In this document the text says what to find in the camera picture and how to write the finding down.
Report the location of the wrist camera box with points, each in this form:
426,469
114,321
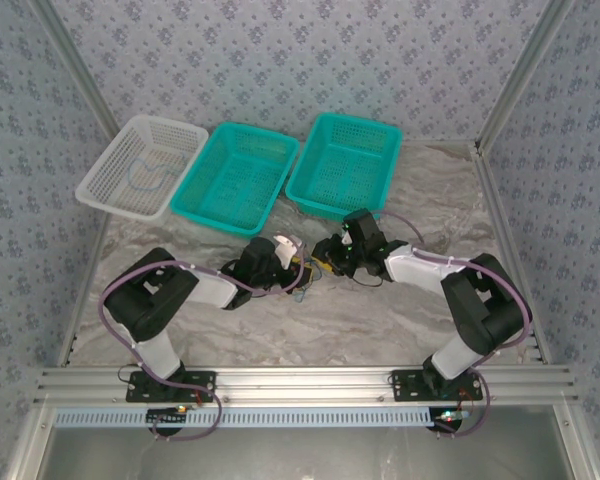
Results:
361,224
286,250

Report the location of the teal plastic basket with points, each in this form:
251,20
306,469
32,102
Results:
345,165
240,175

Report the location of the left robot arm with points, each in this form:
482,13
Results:
215,295

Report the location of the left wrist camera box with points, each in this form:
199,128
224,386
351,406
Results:
286,250

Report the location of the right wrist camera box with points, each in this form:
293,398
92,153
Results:
361,224

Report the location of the small black circuit board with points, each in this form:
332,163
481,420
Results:
167,416
450,419

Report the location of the aluminium mounting rail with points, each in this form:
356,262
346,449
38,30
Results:
305,385

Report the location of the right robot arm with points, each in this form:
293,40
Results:
420,265

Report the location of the white plastic basket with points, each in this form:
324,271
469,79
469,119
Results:
145,150

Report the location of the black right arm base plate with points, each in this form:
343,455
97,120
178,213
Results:
405,387

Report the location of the aluminium frame post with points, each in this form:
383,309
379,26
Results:
525,75

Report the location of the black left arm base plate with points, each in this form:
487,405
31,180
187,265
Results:
202,384

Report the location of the grey metal shelf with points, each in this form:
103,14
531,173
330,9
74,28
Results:
305,455

